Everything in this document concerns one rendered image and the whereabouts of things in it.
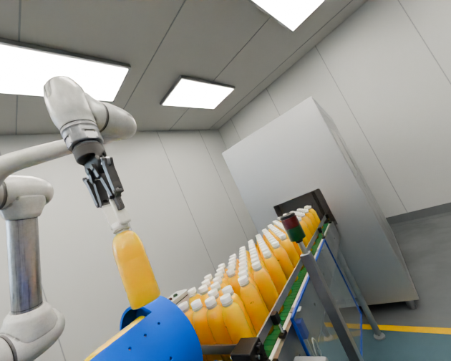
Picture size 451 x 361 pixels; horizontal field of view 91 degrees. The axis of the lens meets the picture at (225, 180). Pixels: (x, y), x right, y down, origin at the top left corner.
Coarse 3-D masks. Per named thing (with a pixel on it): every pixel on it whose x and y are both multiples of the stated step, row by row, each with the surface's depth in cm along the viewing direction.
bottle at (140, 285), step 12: (120, 228) 56; (120, 240) 54; (132, 240) 55; (120, 252) 53; (132, 252) 54; (144, 252) 56; (120, 264) 53; (132, 264) 53; (144, 264) 54; (120, 276) 54; (132, 276) 52; (144, 276) 53; (132, 288) 52; (144, 288) 52; (156, 288) 54; (132, 300) 51; (144, 300) 51
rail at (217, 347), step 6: (204, 348) 77; (210, 348) 75; (216, 348) 74; (222, 348) 72; (228, 348) 71; (204, 354) 77; (210, 354) 75; (216, 354) 74; (222, 354) 73; (228, 354) 71
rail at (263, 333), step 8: (320, 224) 172; (312, 240) 143; (296, 264) 112; (296, 272) 107; (288, 280) 98; (288, 288) 95; (280, 296) 88; (280, 304) 85; (264, 328) 72; (256, 336) 69; (264, 336) 71
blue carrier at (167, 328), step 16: (160, 304) 62; (128, 320) 71; (144, 320) 57; (160, 320) 58; (176, 320) 59; (128, 336) 52; (160, 336) 55; (176, 336) 56; (192, 336) 59; (112, 352) 48; (128, 352) 49; (144, 352) 50; (160, 352) 52; (176, 352) 54; (192, 352) 57
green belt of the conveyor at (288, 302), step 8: (320, 240) 160; (312, 248) 151; (304, 272) 119; (296, 288) 106; (288, 296) 102; (288, 304) 94; (288, 312) 89; (272, 336) 79; (264, 344) 77; (272, 344) 75
